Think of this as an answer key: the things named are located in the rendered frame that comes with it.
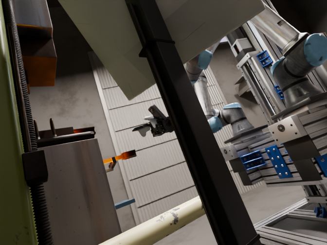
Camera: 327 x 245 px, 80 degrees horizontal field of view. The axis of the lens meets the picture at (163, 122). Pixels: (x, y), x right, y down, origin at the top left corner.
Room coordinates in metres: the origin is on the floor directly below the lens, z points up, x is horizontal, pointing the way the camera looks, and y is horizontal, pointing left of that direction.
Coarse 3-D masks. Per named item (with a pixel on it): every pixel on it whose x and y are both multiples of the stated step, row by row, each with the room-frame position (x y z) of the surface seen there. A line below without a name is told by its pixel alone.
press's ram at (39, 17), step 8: (16, 0) 0.52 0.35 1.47; (24, 0) 0.53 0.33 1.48; (32, 0) 0.55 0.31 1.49; (40, 0) 0.57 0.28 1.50; (16, 8) 0.52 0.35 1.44; (24, 8) 0.53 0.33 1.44; (32, 8) 0.55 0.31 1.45; (40, 8) 0.56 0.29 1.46; (16, 16) 0.51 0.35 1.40; (24, 16) 0.53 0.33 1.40; (32, 16) 0.54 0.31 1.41; (40, 16) 0.56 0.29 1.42; (48, 16) 0.57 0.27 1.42; (24, 24) 0.53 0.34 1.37; (32, 24) 0.54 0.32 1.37; (40, 24) 0.56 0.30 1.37; (48, 24) 0.57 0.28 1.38; (24, 32) 0.55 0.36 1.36; (32, 32) 0.56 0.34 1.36; (40, 32) 0.58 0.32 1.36; (48, 32) 0.59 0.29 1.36
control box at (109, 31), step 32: (64, 0) 0.33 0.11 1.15; (96, 0) 0.32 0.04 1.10; (160, 0) 0.30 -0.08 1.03; (192, 0) 0.30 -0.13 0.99; (224, 0) 0.29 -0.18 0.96; (256, 0) 0.29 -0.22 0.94; (96, 32) 0.36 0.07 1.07; (128, 32) 0.35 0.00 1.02; (192, 32) 0.33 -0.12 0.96; (224, 32) 0.32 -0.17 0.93; (128, 64) 0.39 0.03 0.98; (128, 96) 0.44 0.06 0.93
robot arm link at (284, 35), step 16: (256, 16) 0.74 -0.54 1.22; (272, 16) 0.73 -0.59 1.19; (272, 32) 0.75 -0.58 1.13; (288, 32) 0.73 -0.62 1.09; (288, 48) 0.76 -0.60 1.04; (304, 48) 0.72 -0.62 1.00; (320, 48) 0.72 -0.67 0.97; (288, 64) 0.82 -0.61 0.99; (304, 64) 0.77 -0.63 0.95; (320, 64) 0.76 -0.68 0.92
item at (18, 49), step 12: (12, 0) 0.37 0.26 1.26; (12, 12) 0.36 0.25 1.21; (12, 24) 0.36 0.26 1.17; (12, 60) 0.35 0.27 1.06; (12, 72) 0.36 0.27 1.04; (24, 72) 0.37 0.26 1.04; (24, 84) 0.36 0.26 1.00; (24, 96) 0.36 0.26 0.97; (24, 144) 0.35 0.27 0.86; (36, 144) 0.37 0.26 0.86; (36, 192) 0.35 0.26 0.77; (36, 204) 0.35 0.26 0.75; (36, 216) 0.35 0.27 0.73; (36, 228) 0.35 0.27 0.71; (48, 228) 0.36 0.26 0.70; (48, 240) 0.36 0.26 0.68
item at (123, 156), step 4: (124, 152) 1.22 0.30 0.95; (128, 152) 1.24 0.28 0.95; (132, 152) 1.25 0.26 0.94; (116, 156) 1.20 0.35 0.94; (120, 156) 1.21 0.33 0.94; (124, 156) 1.21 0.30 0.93; (128, 156) 1.24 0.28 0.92; (132, 156) 1.24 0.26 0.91; (104, 160) 1.17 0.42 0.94; (108, 160) 1.18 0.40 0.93
